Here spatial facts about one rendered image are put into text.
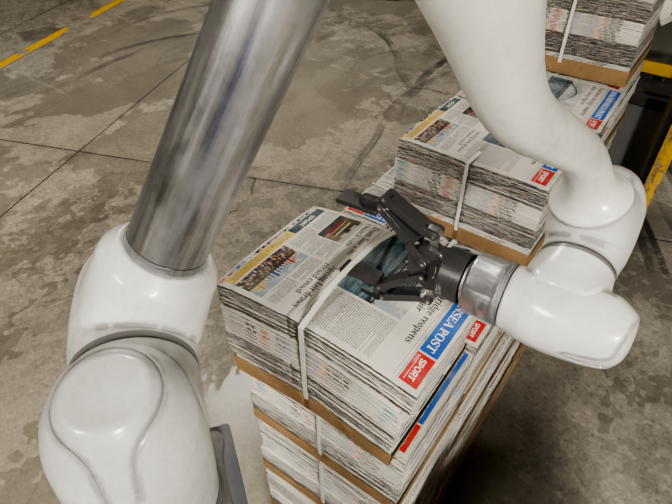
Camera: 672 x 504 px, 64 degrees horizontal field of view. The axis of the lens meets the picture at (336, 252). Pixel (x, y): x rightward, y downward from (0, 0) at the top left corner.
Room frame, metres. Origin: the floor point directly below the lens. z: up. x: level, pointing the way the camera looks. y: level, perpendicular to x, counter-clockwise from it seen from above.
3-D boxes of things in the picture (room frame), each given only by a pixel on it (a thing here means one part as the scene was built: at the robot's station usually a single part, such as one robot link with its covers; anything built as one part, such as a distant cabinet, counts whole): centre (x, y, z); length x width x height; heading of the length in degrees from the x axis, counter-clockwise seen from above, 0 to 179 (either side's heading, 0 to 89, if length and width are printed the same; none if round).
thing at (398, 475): (1.04, -0.30, 0.42); 1.17 x 0.39 x 0.83; 145
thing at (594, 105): (1.38, -0.56, 1.06); 0.37 x 0.28 x 0.01; 55
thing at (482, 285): (0.52, -0.21, 1.18); 0.09 x 0.06 x 0.09; 145
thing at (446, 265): (0.56, -0.15, 1.18); 0.09 x 0.07 x 0.08; 55
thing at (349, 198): (0.64, -0.04, 1.24); 0.07 x 0.03 x 0.01; 55
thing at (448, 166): (1.15, -0.38, 0.95); 0.38 x 0.29 x 0.23; 54
